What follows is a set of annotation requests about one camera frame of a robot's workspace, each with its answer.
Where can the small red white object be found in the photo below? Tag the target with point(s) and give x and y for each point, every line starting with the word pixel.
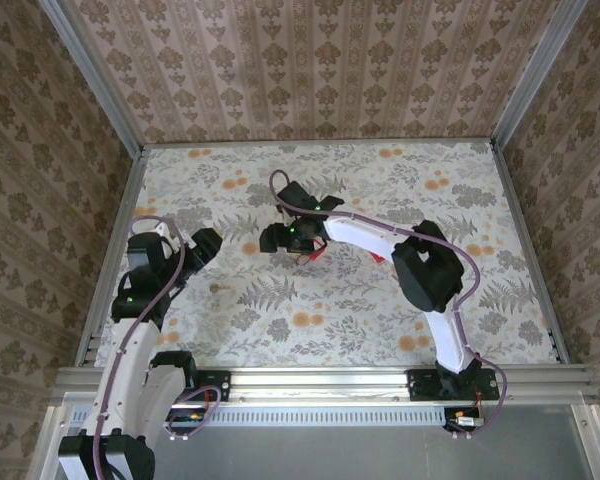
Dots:
pixel 320 246

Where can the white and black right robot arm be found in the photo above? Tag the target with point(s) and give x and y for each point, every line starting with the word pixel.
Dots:
pixel 360 235

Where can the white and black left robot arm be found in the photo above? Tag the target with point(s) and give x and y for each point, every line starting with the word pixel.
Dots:
pixel 125 360

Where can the floral tablecloth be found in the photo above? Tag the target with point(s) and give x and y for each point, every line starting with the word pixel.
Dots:
pixel 205 175

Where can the aluminium mounting beam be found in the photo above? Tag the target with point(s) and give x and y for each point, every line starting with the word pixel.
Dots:
pixel 320 380

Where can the black power connector yellow plug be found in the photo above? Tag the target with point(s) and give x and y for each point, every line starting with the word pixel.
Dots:
pixel 180 417
pixel 462 421

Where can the grey metal sheet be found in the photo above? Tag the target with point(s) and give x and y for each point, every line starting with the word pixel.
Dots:
pixel 330 455

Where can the aluminium table side rail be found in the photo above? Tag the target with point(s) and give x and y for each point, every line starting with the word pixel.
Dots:
pixel 126 200

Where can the aluminium table end rail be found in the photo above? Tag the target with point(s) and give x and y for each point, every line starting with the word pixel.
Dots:
pixel 320 143

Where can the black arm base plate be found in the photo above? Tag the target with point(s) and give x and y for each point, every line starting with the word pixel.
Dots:
pixel 420 385
pixel 220 385

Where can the aluminium frame post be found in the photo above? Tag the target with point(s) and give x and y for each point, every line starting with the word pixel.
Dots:
pixel 535 75
pixel 95 75

